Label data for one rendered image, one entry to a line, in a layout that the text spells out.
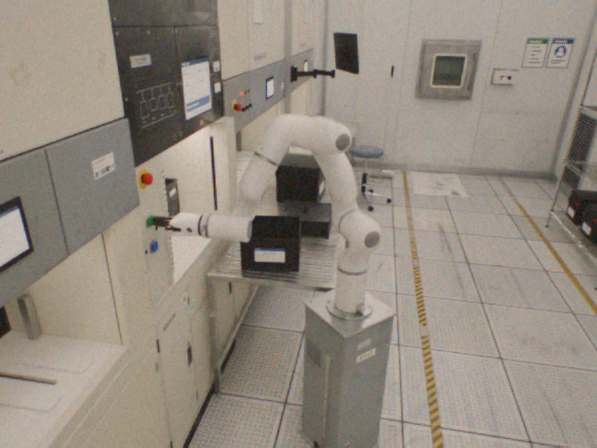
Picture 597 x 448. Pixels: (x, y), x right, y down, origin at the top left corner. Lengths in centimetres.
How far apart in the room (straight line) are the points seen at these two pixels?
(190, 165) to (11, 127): 128
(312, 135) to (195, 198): 104
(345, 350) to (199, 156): 114
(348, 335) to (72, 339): 96
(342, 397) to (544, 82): 516
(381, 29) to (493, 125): 185
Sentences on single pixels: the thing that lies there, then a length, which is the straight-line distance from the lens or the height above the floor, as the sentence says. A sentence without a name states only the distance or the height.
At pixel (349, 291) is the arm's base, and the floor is 87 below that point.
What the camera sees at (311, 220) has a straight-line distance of 241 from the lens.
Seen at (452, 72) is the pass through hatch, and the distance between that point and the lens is 606.
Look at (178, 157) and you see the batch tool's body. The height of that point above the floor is 122.
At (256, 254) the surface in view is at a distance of 208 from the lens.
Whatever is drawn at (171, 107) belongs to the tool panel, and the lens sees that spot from 174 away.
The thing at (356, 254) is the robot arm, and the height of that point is 105.
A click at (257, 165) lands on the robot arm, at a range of 143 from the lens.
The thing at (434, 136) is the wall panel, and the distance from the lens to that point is 629.
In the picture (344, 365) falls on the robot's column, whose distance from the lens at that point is 185.
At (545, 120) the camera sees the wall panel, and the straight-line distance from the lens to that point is 652.
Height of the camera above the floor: 183
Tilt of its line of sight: 25 degrees down
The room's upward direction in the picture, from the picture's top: 1 degrees clockwise
